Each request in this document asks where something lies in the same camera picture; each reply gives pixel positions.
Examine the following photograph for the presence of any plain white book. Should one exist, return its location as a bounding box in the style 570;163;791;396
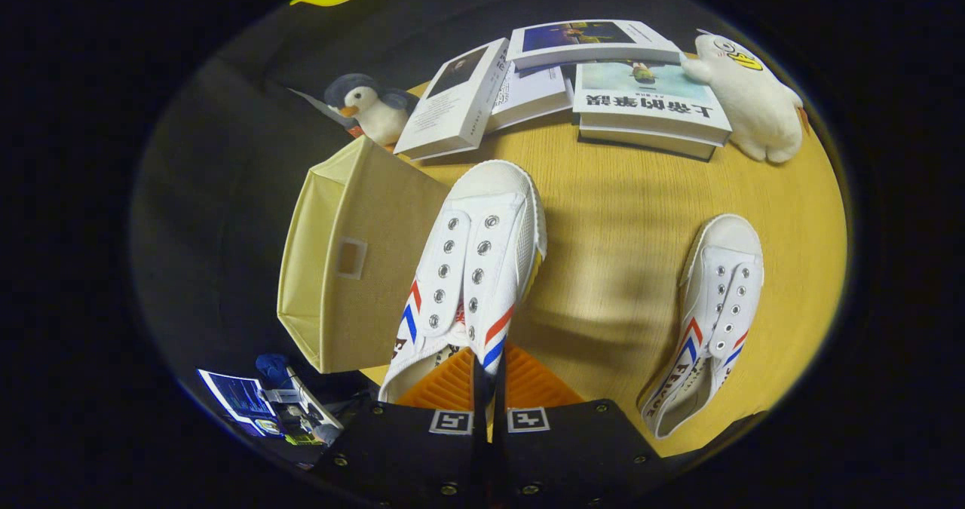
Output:
486;64;575;134

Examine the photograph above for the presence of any beige fabric storage box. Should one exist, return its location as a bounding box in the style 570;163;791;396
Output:
277;136;453;374

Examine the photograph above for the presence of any book with blue night cover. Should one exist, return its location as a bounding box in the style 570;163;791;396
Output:
505;19;683;71

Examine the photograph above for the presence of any white book with portrait cover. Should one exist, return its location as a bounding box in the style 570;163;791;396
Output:
394;38;513;163

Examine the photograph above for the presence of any book with pale teal cover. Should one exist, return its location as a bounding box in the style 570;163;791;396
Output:
571;60;734;161

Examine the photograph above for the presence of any white and grey device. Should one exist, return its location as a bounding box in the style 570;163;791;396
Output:
264;366;344;447

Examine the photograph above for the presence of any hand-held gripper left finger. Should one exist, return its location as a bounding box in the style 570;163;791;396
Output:
313;347;491;509

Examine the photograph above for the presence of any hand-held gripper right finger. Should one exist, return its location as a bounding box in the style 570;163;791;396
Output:
490;343;668;509

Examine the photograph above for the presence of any grey penguin plush toy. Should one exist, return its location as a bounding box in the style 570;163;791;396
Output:
324;73;419;146

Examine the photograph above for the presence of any white canvas shoe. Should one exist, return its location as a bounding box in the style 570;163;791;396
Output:
377;160;549;404
639;213;764;440

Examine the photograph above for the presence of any small blue object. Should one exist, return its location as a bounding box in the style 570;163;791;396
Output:
255;354;295;389

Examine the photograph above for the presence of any white duck plush toy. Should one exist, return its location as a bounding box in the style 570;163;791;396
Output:
682;32;807;164

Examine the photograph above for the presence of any blue printed paper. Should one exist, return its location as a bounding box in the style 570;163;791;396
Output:
198;368;283;438

